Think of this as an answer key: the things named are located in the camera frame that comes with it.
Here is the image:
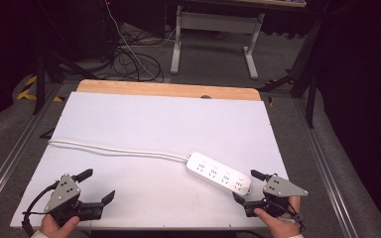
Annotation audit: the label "white power strip cable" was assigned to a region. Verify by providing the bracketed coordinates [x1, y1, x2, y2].
[48, 139, 191, 163]

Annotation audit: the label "white board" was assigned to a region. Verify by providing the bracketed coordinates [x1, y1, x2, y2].
[9, 91, 291, 231]

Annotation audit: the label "yellow black floor tape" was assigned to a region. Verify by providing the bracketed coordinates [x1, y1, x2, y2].
[16, 74, 65, 103]

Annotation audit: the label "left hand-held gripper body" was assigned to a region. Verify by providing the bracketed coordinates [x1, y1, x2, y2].
[44, 173, 106, 228]

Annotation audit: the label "black floor cables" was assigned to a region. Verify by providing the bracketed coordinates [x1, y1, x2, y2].
[109, 45, 165, 83]

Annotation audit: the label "aluminium floor rail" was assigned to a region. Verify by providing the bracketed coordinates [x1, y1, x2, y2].
[0, 82, 64, 216]
[292, 96, 355, 238]

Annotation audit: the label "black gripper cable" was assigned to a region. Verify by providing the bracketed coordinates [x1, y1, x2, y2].
[277, 199, 307, 233]
[21, 179, 62, 238]

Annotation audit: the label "black metal stand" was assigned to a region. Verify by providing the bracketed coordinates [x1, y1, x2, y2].
[257, 16, 325, 130]
[32, 49, 97, 116]

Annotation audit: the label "person's left hand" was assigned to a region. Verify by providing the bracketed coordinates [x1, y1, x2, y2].
[39, 213, 80, 238]

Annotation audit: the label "person's right hand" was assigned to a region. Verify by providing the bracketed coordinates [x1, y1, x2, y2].
[253, 195, 303, 238]

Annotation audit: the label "white desk frame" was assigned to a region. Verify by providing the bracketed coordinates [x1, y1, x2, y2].
[170, 4, 266, 80]

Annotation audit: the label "white power strip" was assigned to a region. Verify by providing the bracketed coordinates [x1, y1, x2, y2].
[185, 151, 253, 196]

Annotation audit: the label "thin white floor cable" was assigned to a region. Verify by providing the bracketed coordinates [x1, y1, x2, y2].
[104, 0, 177, 82]

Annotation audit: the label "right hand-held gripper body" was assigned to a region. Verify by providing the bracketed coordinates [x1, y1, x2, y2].
[243, 174, 310, 218]

